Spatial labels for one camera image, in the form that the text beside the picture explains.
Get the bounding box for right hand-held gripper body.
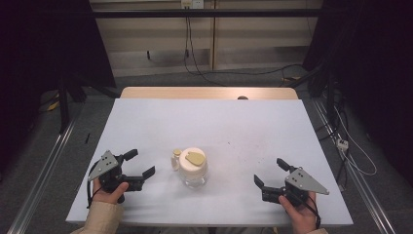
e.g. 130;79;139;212
260;167;330;208

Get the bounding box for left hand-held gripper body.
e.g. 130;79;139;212
87;149;144;205

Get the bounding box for glass jar with cream lid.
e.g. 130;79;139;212
170;146;209;189

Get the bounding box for person's left hand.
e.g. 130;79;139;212
92;177;131;206

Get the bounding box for person's right hand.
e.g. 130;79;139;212
278;191;321;234

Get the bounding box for white power strip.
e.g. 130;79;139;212
336;137;350;152

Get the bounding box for white table mat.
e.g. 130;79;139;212
65;97;355;228

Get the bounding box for black metal stand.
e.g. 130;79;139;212
56;75;90;135

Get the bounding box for wooden table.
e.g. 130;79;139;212
119;86;299;100

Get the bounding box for dark curtain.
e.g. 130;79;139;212
0;0;117;176
302;0;413;189

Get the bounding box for black horizontal bar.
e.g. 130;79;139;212
90;8;325;20

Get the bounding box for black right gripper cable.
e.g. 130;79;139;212
301;193;322;230

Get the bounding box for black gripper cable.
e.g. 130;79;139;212
86;160;104;210
301;193;322;230

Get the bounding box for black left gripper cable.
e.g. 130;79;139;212
86;160;104;210

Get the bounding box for metal floor rail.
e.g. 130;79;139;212
311;98;397;234
5;106;84;234

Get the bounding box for white floor cable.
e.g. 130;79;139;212
333;106;378;177

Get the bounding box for black floor cable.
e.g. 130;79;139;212
194;63;305;79

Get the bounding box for black hanging wall cables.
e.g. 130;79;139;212
182;7;228;88

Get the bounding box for white wall outlet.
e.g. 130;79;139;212
180;0;206;10

